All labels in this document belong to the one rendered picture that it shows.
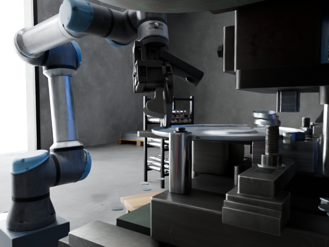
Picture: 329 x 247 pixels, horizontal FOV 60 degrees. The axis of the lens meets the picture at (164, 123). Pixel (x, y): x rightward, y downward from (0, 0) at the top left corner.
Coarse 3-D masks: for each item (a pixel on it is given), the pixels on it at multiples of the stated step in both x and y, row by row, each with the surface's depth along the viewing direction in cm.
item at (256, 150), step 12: (264, 144) 46; (288, 144) 44; (300, 144) 43; (312, 144) 42; (252, 156) 47; (288, 156) 44; (300, 156) 43; (312, 156) 42; (300, 168) 43; (312, 168) 42
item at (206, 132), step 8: (152, 128) 57; (160, 128) 63; (168, 128) 65; (192, 128) 65; (200, 128) 57; (208, 128) 57; (216, 128) 57; (224, 128) 57; (232, 128) 57; (240, 128) 57; (248, 128) 57; (256, 128) 65; (264, 128) 65; (280, 128) 62; (288, 128) 60; (168, 136) 48; (200, 136) 44; (208, 136) 44; (216, 136) 43; (224, 136) 43; (232, 136) 43; (240, 136) 43; (248, 136) 43; (256, 136) 43; (264, 136) 43; (280, 136) 44
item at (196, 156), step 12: (144, 132) 59; (192, 144) 56; (204, 144) 54; (216, 144) 53; (228, 144) 52; (240, 144) 48; (252, 144) 48; (192, 156) 56; (204, 156) 54; (216, 156) 53; (228, 156) 52; (240, 156) 57; (192, 168) 56; (204, 168) 54; (216, 168) 53; (228, 168) 52
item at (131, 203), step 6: (156, 192) 168; (120, 198) 158; (126, 198) 156; (132, 198) 156; (138, 198) 156; (144, 198) 156; (150, 198) 156; (126, 204) 150; (132, 204) 146; (138, 204) 146; (144, 204) 147; (126, 210) 158; (132, 210) 143
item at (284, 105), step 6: (294, 90) 48; (282, 96) 49; (288, 96) 48; (294, 96) 48; (282, 102) 49; (288, 102) 48; (294, 102) 48; (282, 108) 49; (288, 108) 48; (294, 108) 48
